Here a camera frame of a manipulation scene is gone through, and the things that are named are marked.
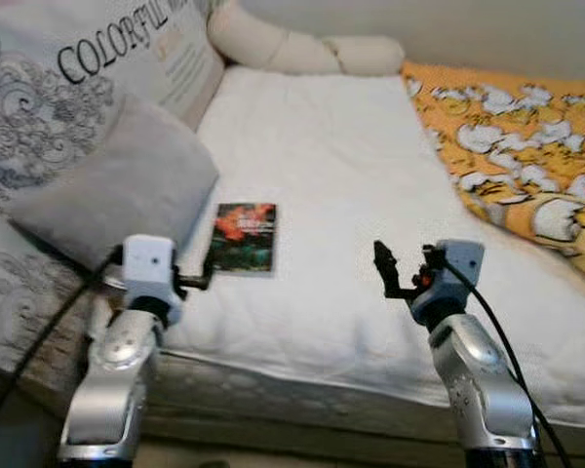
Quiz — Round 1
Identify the grey printed headboard cushion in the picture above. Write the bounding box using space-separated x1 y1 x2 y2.
0 0 227 391

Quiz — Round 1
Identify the yellow cartoon print blanket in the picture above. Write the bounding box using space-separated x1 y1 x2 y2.
402 61 585 286

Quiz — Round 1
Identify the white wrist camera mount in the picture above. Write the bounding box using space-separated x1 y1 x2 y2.
432 239 487 303
122 234 178 301

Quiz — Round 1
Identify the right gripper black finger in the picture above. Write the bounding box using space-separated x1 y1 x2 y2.
372 240 403 295

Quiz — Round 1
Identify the grey bed base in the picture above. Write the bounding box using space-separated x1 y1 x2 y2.
19 351 585 459

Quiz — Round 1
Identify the beige knotted bolster pillow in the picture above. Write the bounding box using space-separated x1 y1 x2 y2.
207 0 407 77

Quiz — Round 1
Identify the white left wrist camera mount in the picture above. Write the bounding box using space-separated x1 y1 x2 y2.
122 234 178 301

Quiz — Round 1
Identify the white quilted mattress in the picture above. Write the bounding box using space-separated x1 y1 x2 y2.
161 63 585 430

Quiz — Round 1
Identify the dark green red book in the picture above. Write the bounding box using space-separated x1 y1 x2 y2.
210 202 278 274

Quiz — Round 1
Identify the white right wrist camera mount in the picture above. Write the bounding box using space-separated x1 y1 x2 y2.
432 239 487 303

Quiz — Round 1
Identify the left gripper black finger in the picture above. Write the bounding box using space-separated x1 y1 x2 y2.
187 250 221 292

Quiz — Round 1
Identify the grey pillow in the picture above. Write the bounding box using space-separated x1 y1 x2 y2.
5 95 220 272

